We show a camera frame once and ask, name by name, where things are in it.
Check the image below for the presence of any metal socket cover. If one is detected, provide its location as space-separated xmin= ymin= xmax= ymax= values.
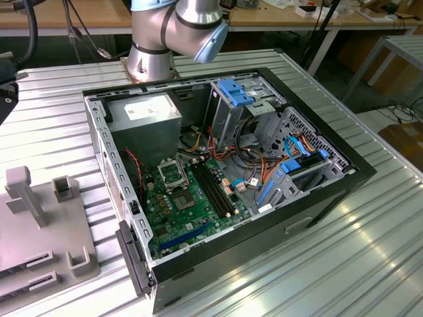
xmin=157 ymin=159 xmax=190 ymax=193

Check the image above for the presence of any wire locking lever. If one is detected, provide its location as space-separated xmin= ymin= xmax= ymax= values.
xmin=176 ymin=154 xmax=192 ymax=190

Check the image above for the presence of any CPU socket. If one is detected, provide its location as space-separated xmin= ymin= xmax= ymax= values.
xmin=170 ymin=188 xmax=196 ymax=214

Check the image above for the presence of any wooden desk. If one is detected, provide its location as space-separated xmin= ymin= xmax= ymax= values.
xmin=0 ymin=0 xmax=133 ymax=37
xmin=227 ymin=0 xmax=423 ymax=67

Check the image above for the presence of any grey parts rack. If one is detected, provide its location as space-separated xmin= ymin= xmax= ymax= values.
xmin=0 ymin=166 xmax=102 ymax=295

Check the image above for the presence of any grey power supply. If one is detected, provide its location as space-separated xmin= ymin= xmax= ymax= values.
xmin=107 ymin=93 xmax=183 ymax=172

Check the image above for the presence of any RAM stick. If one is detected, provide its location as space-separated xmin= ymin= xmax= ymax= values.
xmin=0 ymin=260 xmax=32 ymax=275
xmin=0 ymin=280 xmax=34 ymax=295

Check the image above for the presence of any green motherboard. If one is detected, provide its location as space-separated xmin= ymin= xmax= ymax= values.
xmin=141 ymin=157 xmax=252 ymax=262

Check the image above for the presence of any blue expansion slot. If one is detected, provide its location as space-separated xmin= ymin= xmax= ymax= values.
xmin=158 ymin=221 xmax=212 ymax=252

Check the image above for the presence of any grey metal optical drive cage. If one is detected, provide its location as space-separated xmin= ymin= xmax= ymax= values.
xmin=203 ymin=77 xmax=285 ymax=156

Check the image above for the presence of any blue plastic drive latch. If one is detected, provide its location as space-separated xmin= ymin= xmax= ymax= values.
xmin=217 ymin=79 xmax=257 ymax=107

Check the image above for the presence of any grey metal disk bay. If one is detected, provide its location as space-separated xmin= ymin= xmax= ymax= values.
xmin=254 ymin=105 xmax=353 ymax=215

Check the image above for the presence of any hard disk in blue carrier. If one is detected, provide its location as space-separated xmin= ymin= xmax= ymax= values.
xmin=280 ymin=149 xmax=330 ymax=175

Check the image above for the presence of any black PC case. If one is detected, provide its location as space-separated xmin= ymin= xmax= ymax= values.
xmin=81 ymin=67 xmax=378 ymax=314

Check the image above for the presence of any small white box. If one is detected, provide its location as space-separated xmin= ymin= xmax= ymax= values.
xmin=295 ymin=5 xmax=338 ymax=19

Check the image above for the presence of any large brown cardboard box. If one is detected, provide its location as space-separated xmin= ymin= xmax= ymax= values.
xmin=373 ymin=49 xmax=423 ymax=96

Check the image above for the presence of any small brown cardboard box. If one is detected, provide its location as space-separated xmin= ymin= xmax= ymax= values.
xmin=378 ymin=121 xmax=423 ymax=159

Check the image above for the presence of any thick black cable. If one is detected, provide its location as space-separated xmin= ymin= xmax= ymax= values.
xmin=18 ymin=0 xmax=40 ymax=69

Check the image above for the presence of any red black twisted fan wire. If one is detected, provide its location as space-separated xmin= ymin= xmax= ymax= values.
xmin=124 ymin=149 xmax=147 ymax=201

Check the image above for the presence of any brown base plate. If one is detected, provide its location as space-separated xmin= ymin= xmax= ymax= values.
xmin=120 ymin=55 xmax=181 ymax=84

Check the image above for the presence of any yellow black wire bundle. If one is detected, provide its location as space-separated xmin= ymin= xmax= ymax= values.
xmin=178 ymin=127 xmax=212 ymax=156

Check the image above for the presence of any orange red wire bundle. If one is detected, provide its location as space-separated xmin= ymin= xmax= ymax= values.
xmin=208 ymin=125 xmax=288 ymax=186

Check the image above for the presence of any blue data wire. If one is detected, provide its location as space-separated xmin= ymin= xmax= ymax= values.
xmin=283 ymin=135 xmax=313 ymax=159

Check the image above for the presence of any grey metal frame table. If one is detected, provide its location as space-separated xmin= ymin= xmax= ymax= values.
xmin=342 ymin=34 xmax=423 ymax=103

